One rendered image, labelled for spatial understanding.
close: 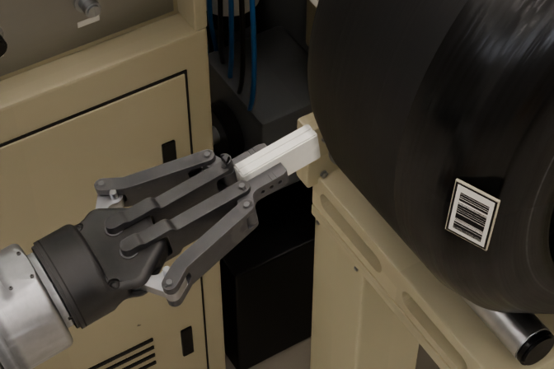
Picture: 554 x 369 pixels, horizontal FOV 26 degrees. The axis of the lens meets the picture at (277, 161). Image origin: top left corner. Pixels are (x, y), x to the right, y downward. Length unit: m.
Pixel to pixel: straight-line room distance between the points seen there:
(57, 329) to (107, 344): 1.04
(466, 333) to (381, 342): 0.58
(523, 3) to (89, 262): 0.37
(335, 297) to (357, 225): 0.45
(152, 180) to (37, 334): 0.16
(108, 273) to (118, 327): 1.01
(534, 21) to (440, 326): 0.49
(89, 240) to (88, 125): 0.66
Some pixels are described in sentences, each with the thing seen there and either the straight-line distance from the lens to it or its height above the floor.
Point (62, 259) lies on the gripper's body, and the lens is 0.89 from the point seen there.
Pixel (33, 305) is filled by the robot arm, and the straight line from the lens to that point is 0.88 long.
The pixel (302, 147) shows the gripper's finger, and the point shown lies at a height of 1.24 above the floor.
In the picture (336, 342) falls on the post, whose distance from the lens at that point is 1.91.
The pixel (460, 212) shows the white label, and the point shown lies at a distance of 0.99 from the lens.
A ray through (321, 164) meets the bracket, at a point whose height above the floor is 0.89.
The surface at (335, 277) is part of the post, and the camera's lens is 1.79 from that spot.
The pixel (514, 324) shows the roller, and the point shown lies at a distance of 1.25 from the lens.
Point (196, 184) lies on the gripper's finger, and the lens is 0.94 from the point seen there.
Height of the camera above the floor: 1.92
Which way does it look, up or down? 47 degrees down
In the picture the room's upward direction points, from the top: straight up
